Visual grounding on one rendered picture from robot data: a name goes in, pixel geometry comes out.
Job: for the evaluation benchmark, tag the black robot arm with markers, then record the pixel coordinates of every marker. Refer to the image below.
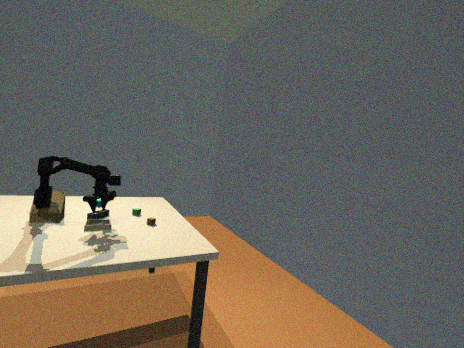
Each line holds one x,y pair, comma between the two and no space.
43,195

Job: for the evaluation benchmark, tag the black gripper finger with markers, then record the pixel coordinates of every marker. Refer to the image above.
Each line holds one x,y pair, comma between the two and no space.
93,206
104,203

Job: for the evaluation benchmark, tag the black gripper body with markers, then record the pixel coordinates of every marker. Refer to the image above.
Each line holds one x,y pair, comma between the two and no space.
96,195

